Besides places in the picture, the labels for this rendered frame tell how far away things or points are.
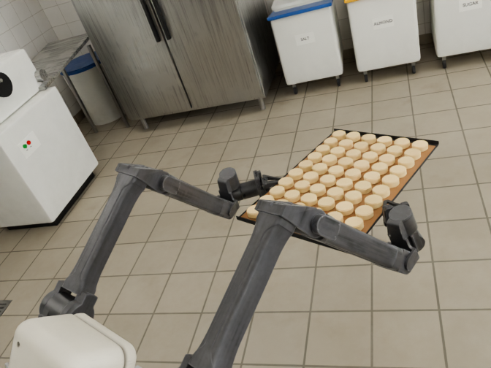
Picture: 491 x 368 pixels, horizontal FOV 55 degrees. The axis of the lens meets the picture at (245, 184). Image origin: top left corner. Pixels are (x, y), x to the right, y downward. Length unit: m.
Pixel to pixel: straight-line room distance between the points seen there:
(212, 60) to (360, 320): 2.61
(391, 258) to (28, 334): 0.79
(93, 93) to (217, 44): 1.71
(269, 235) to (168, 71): 3.58
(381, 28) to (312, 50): 0.59
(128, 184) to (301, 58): 3.26
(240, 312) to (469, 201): 2.23
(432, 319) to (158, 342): 1.37
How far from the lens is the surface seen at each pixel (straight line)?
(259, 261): 0.86
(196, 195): 1.39
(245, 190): 1.58
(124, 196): 1.18
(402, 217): 1.22
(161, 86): 4.44
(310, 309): 2.47
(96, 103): 5.33
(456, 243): 2.69
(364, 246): 1.09
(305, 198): 1.46
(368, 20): 4.15
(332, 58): 4.28
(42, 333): 0.95
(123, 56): 4.46
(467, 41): 4.30
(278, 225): 0.86
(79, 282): 1.17
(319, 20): 4.17
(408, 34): 4.21
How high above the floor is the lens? 1.89
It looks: 33 degrees down
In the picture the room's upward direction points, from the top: 20 degrees counter-clockwise
